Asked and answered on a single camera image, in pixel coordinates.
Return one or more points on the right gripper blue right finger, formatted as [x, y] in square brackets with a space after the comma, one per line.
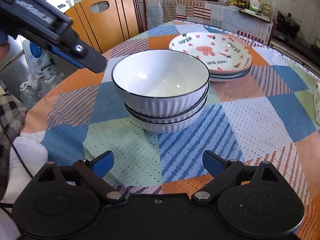
[224, 173]

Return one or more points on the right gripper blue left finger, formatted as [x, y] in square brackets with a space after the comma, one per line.
[92, 173]

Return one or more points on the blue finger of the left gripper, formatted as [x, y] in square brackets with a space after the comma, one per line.
[81, 55]

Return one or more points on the white bowl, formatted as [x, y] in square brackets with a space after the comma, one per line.
[167, 128]
[160, 83]
[173, 119]

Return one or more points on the large white sun plate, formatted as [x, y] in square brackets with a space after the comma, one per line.
[220, 73]

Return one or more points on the teal fried egg plate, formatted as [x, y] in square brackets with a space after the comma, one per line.
[225, 78]

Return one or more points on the pink rabbit patterned plate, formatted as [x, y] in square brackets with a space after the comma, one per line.
[214, 50]

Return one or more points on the checkered sleeve forearm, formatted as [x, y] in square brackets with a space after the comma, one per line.
[13, 114]

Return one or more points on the wooden chair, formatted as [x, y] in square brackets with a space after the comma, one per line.
[103, 24]

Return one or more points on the colourful patchwork tablecloth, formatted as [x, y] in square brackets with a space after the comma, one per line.
[266, 115]

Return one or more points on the striped counter cloth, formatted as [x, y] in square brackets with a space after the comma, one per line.
[215, 14]

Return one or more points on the white tissue pack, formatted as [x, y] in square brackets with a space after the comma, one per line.
[317, 104]

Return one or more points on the black gas stove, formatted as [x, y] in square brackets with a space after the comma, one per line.
[304, 53]

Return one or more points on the black wok with lid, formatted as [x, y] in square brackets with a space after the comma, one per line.
[286, 25]

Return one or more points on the oil bottle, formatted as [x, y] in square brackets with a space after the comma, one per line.
[267, 7]

